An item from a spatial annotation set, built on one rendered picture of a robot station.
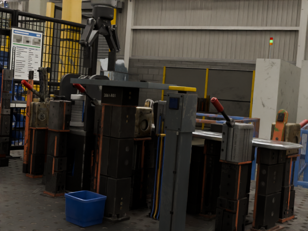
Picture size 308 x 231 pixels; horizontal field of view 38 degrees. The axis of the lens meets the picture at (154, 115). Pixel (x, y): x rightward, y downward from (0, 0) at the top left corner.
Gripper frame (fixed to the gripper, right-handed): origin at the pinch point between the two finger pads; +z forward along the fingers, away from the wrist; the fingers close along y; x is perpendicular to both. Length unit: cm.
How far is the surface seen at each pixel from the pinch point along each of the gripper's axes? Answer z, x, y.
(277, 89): -16, 169, 795
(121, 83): 5.8, -16.9, -9.9
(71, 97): 12.4, 23.5, 12.8
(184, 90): 6.6, -39.0, -9.5
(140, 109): 14.3, -9.9, 13.2
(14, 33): -20, 106, 53
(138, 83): 5.5, -24.3, -11.1
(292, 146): 22, -63, 21
